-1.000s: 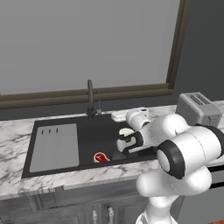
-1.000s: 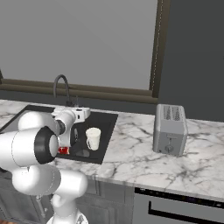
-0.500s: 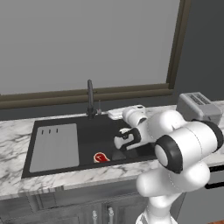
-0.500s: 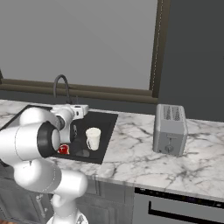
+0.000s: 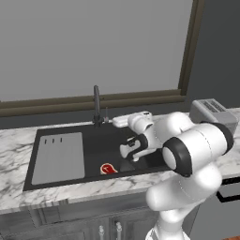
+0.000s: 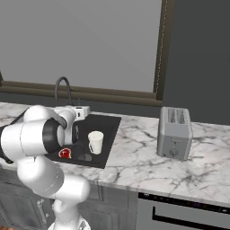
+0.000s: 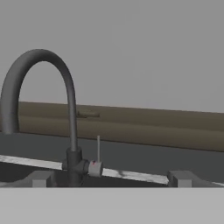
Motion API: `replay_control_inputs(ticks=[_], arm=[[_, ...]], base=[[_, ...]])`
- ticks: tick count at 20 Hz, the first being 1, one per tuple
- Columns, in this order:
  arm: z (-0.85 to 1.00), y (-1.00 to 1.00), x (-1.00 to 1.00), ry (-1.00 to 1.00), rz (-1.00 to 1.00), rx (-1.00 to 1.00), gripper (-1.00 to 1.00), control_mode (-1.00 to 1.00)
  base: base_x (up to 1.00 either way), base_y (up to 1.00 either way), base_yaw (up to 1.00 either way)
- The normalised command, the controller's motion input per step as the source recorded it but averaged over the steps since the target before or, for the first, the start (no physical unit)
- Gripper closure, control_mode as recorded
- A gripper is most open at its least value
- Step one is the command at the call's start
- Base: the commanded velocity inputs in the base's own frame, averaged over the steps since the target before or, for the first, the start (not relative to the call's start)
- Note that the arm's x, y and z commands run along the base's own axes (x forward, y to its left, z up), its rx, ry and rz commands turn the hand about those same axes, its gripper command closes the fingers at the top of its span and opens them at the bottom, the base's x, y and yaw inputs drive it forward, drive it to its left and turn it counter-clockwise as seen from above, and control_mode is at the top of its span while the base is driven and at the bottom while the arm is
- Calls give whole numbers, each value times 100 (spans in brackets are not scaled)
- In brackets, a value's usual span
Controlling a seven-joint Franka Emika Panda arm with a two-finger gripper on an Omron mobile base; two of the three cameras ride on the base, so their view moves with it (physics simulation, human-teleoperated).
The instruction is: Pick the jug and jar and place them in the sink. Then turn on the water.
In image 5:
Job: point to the grey sink drainboard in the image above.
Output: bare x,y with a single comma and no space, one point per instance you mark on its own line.
59,159

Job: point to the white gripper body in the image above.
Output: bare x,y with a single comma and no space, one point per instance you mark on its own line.
121,121

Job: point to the black kitchen sink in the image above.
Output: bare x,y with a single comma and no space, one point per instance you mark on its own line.
97,150

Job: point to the red raw steak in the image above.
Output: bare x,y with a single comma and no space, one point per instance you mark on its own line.
108,169

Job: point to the grey toaster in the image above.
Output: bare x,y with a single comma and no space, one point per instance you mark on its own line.
212,113

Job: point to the grey dishwasher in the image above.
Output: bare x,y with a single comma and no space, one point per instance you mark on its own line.
215,218

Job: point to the brown framed window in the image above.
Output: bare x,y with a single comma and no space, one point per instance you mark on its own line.
93,102

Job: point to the black sink tap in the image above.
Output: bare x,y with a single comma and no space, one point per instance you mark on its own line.
97,103

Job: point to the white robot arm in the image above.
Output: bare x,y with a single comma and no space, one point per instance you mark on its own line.
187,150

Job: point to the grey sink front panel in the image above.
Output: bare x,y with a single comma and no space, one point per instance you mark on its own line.
93,208

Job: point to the grey cupboard door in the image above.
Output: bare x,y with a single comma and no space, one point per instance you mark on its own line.
75,232
134,227

